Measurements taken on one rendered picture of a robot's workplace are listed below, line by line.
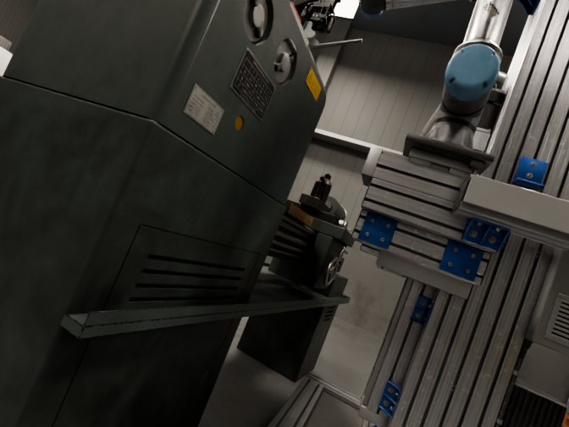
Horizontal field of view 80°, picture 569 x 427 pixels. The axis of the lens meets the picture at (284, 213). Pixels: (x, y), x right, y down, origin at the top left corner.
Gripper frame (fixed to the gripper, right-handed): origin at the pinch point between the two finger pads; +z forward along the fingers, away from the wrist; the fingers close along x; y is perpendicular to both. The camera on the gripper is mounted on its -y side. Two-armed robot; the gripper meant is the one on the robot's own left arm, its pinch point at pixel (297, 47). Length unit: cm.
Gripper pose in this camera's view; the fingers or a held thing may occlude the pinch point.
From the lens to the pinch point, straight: 121.8
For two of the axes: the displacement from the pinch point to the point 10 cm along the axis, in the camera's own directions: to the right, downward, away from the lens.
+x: 3.6, 2.1, 9.1
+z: -3.8, 9.2, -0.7
